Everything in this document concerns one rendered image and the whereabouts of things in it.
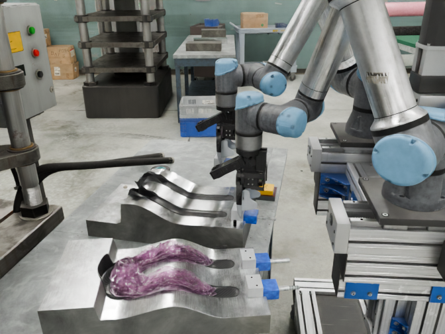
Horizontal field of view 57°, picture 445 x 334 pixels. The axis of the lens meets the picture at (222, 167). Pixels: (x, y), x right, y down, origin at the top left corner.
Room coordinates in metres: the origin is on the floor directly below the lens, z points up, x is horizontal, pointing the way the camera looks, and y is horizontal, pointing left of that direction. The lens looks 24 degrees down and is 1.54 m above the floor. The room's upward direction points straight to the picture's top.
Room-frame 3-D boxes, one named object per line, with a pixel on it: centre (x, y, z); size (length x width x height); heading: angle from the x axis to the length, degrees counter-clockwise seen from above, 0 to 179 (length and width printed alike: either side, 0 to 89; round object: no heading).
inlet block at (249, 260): (0.90, -0.11, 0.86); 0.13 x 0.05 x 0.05; 95
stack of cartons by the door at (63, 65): (7.36, 2.99, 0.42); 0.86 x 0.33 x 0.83; 89
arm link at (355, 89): (1.42, -0.52, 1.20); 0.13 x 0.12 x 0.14; 18
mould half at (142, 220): (1.19, 0.16, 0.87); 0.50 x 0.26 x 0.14; 77
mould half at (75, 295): (0.82, 0.15, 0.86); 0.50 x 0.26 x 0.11; 95
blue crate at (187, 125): (4.41, 0.16, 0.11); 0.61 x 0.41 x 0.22; 89
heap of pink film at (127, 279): (0.82, 0.15, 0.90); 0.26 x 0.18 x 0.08; 95
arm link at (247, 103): (1.07, -0.08, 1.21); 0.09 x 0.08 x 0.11; 52
